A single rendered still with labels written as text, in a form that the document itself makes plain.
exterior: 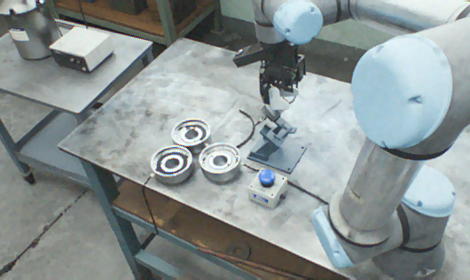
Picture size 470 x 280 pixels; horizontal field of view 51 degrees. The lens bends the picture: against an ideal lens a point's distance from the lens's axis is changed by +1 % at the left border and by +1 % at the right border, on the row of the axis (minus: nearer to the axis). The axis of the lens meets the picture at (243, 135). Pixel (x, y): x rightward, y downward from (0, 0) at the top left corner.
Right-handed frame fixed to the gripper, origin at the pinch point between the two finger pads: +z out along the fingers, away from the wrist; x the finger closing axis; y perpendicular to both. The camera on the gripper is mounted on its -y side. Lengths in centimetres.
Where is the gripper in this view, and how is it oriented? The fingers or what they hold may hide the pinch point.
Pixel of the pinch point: (274, 106)
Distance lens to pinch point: 116.9
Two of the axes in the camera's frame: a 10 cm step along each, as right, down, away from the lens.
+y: 8.6, 2.4, -4.5
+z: 1.4, 7.3, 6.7
